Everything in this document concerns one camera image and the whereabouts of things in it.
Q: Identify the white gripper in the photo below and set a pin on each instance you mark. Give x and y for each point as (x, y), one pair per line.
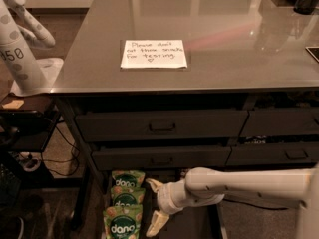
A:
(164, 195)

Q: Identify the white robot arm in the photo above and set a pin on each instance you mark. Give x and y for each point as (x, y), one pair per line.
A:
(204, 186)

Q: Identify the middle green rice chip bag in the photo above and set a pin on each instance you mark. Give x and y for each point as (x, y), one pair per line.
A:
(125, 196)

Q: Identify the green rice chip bag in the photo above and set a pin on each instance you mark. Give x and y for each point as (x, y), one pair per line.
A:
(125, 196)
(123, 222)
(128, 178)

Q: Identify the open bottom dark drawer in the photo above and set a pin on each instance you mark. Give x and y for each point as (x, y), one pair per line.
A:
(190, 223)

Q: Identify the rear green rice chip bag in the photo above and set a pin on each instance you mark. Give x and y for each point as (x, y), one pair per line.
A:
(128, 178)

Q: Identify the front green rice chip bag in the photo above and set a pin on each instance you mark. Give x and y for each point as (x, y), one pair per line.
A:
(123, 222)

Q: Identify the middle left dark drawer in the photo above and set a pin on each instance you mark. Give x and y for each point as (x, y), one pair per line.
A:
(160, 157)

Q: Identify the top left dark drawer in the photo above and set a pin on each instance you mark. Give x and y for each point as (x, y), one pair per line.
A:
(156, 125)

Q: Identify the middle right dark drawer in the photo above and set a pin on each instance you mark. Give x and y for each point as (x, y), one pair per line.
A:
(274, 153)

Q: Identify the top right dark drawer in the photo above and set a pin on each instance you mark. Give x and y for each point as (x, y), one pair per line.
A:
(282, 122)

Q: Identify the dark tablet on counter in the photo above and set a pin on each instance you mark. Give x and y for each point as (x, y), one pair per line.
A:
(314, 52)

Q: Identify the black side table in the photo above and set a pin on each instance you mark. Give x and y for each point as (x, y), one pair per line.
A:
(28, 129)

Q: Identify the white paper note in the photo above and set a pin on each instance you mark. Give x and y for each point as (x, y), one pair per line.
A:
(153, 54)

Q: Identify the tan sticky note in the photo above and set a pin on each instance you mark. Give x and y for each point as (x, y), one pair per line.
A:
(13, 105)

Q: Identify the white polka dot robot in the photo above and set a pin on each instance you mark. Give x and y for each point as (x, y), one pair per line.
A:
(19, 33)

